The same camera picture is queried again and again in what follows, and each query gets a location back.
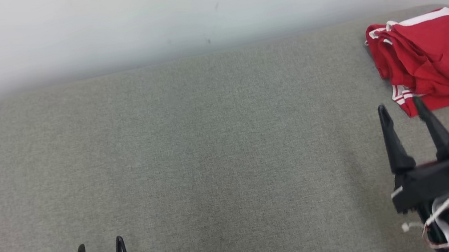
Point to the red shorts with white stripe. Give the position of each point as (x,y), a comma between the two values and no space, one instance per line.
(438,51)

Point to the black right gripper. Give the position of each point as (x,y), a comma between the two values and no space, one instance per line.
(431,181)

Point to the grey fabric sofa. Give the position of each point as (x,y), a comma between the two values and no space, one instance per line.
(187,150)

